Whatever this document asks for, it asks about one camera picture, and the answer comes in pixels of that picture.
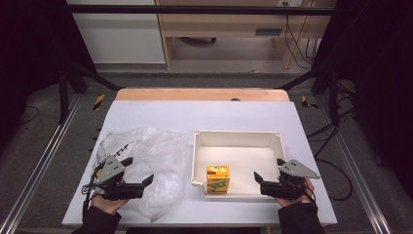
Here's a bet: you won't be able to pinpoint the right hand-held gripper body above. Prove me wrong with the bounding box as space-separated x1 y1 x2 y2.
267 158 321 201

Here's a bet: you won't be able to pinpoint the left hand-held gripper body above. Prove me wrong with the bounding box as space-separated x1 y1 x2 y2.
92 155 146 202

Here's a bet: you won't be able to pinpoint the clear plastic bag yellow print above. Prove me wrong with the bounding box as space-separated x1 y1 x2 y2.
93 126 195 224

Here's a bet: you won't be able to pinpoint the white plastic bin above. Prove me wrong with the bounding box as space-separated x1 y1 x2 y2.
190 130 292 200

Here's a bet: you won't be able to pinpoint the yellow drink carton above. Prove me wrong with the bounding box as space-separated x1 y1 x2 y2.
206 164 232 196

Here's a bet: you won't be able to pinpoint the person's right hand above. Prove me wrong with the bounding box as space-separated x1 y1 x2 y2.
274 176 317 209

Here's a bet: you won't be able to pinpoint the person's left hand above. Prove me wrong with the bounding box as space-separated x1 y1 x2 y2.
90 192 131 216

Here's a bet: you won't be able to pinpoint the yellow black tape strip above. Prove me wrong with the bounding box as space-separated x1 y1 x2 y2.
300 95 320 111
92 93 107 112

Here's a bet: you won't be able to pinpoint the black metal stand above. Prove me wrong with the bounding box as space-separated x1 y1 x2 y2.
275 59 343 125
57 60 125 125

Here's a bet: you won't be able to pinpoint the white table cover sheet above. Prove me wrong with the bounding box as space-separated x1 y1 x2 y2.
60 99 339 227

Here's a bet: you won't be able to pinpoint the white cabinet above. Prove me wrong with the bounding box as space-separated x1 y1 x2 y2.
65 0 167 65

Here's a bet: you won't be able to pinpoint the black chair base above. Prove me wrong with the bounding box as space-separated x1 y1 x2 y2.
178 36 218 46

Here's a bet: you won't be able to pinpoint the wooden desk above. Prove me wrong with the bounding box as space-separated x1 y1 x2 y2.
155 0 338 70

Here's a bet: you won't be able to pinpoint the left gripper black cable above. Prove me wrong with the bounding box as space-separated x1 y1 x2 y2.
81 162 110 225

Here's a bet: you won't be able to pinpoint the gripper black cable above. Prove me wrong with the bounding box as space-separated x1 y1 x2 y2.
305 157 355 209
81 162 110 225

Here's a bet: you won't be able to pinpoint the black floor cables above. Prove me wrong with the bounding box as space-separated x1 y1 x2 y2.
305 81 359 162

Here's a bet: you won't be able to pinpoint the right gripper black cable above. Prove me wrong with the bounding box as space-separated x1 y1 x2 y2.
305 157 355 209

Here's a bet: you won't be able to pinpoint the aluminium rail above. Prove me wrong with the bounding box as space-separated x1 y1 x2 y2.
0 93 83 234
315 95 394 234

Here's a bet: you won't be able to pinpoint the thin black floor cable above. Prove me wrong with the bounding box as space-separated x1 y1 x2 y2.
19 104 41 127

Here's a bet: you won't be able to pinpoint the black hanging desk cables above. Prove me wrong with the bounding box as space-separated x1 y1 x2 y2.
282 1 323 70

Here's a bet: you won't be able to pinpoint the black horizontal frame bar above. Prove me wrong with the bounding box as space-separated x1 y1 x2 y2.
65 4 337 17

